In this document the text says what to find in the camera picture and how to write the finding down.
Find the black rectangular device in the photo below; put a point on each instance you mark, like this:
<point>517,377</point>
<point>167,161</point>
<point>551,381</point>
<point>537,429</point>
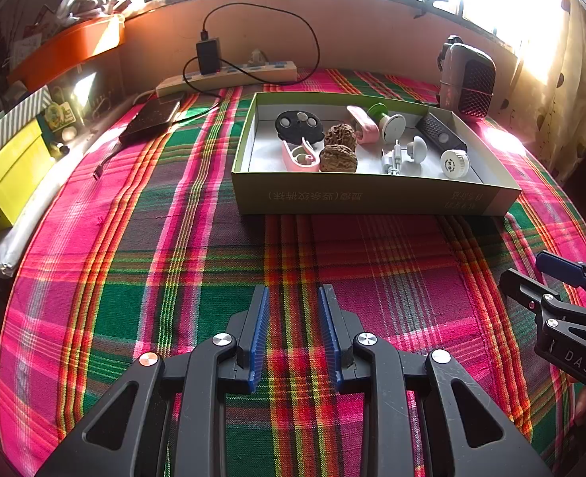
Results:
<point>439,131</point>

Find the green cartoon card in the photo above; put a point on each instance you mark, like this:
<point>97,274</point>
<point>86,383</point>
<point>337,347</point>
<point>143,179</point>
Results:
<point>60,112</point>

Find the dotted cream curtain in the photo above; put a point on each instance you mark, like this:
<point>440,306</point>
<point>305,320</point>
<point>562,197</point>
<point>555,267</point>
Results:
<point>576,84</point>

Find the orange plastic tray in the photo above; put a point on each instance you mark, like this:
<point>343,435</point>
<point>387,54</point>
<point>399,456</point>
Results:
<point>64,52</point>

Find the white plug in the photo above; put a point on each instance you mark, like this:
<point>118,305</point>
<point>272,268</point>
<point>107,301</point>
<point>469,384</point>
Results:
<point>257,57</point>

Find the white round perforated device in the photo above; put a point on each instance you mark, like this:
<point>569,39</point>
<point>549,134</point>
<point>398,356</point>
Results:
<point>455,164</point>

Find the brown walnut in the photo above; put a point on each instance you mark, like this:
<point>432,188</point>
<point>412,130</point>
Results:
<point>340,160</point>
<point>340,135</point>

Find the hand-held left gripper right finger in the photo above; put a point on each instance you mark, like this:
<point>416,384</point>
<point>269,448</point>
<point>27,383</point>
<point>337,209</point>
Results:
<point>330,343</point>

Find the black round magnet disc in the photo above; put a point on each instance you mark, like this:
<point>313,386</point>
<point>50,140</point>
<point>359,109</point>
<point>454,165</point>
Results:
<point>293,131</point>

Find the green suction cup holder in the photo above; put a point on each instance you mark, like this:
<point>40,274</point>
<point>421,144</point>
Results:
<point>393,129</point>

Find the plaid cloth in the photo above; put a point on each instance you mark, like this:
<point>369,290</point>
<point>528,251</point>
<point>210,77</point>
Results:
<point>173,283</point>

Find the grey portable heater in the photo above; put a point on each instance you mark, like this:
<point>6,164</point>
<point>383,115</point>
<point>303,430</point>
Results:
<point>467,79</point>

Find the white power strip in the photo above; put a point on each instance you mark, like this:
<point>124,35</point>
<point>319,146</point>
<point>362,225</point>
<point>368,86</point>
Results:
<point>253,77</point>

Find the black charger adapter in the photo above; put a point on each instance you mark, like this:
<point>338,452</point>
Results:
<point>208,57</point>

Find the green cardboard box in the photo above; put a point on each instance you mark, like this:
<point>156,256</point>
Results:
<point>372,201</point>

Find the person's right hand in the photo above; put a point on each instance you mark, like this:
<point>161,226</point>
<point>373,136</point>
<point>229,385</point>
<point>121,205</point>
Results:
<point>582,407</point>

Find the striped cardboard box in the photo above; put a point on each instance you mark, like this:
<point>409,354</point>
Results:
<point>9,124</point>

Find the white mushroom-shaped knob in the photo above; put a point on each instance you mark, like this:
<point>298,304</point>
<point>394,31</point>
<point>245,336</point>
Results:
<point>416,150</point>

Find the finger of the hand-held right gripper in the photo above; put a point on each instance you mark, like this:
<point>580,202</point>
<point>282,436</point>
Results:
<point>526,293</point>
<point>561,266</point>

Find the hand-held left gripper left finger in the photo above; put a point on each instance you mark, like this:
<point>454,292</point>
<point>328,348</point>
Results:
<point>257,343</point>

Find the yellow cardboard box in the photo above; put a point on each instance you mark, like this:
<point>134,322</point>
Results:
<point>9,184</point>

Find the black phone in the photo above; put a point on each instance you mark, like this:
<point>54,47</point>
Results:
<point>151,119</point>

